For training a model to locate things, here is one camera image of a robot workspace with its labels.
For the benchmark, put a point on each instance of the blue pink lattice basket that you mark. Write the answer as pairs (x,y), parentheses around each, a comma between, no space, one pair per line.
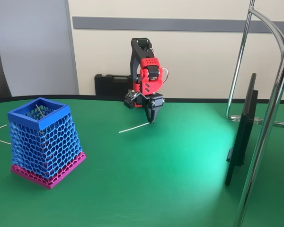
(45,144)

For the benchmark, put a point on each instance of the black flat monitor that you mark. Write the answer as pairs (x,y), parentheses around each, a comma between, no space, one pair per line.
(242,132)

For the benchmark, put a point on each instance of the clear plastic clip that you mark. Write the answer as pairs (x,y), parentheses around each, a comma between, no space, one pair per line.
(235,118)

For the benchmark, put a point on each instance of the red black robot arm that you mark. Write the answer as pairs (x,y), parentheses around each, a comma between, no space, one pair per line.
(149,75)

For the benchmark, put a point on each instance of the grey wall rail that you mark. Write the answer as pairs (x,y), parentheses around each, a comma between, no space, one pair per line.
(180,24)

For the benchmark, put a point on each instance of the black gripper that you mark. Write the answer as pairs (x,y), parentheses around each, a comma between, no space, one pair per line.
(155,103)

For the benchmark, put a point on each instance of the black plastic tool case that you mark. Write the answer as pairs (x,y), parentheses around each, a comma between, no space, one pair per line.
(109,85)

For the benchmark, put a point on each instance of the chrome tube stand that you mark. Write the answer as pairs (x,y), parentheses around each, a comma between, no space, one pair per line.
(263,142)

